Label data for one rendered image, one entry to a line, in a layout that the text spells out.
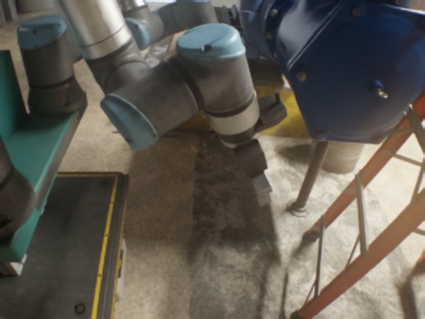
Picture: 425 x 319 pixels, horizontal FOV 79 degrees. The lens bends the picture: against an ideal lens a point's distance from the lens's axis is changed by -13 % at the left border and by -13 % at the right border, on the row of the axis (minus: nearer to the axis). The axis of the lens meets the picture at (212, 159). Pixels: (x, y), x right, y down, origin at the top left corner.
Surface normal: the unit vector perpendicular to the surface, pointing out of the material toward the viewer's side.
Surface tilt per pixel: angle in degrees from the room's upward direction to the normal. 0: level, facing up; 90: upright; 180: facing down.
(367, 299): 0
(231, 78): 89
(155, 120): 80
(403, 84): 88
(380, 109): 98
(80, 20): 101
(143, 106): 53
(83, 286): 0
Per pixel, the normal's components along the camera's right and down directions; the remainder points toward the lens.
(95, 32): 0.28, 0.68
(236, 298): 0.08, -0.78
